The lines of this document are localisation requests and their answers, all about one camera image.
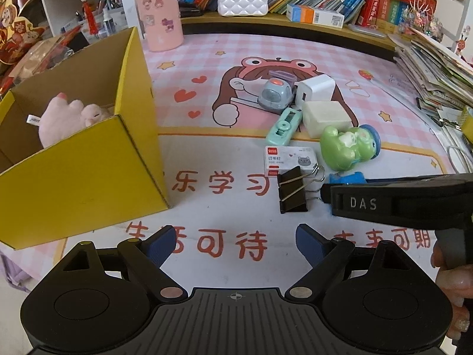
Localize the grey mini desk vacuum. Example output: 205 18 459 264
257 70 296 114

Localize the white shelf unit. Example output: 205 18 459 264
39 0 137 45

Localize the deer wall sticker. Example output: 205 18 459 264
455 26 473 59

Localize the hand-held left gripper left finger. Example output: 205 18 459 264
61 225 184 301

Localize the white charger adapter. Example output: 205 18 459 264
296 75 342 105

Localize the black binder clip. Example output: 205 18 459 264
277 166 326 214

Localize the red paper figure decoration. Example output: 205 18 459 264
0 0 50 67

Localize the wooden desk shelf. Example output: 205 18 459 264
179 7 401 54

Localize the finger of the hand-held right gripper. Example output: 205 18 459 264
328 172 437 186
320 184 333 216

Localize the mint green tape dispenser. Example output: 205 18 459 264
266 108 304 146

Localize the colourful trinket cluster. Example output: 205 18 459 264
401 2 444 41

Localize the pile of plastic bags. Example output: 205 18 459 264
5 31 93 84

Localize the stack of papers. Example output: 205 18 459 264
388 26 473 122

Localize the pink sticker pen holder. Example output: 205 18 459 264
135 0 183 52

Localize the white staple box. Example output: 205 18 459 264
264 146 318 177

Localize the pen cup with pens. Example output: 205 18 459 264
76 0 124 39

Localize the person's right hand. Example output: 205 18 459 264
432 244 473 341

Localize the green frog toy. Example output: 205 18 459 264
320 124 382 172

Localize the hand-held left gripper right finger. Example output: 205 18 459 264
284 224 412 301

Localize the white rectangular block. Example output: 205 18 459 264
302 101 352 138

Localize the blue orange white carton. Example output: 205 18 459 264
286 4 345 28

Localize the red hanging doll ornament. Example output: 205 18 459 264
82 0 101 38

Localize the pink plush toy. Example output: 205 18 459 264
39 94 113 149

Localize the yellow cardboard box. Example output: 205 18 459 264
0 27 172 250

